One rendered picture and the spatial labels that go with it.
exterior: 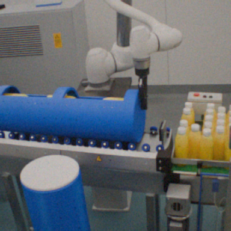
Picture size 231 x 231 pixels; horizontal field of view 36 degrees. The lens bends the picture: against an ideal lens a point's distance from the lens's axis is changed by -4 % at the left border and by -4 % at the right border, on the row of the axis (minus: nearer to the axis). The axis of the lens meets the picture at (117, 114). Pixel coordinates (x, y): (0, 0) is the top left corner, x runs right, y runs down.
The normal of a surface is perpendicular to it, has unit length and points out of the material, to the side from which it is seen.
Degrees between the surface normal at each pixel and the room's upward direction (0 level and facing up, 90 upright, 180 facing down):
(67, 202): 90
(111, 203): 90
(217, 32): 90
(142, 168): 70
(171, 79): 90
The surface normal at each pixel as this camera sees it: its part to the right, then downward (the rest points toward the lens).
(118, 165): -0.29, 0.12
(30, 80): -0.14, 0.45
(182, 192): -0.08, -0.89
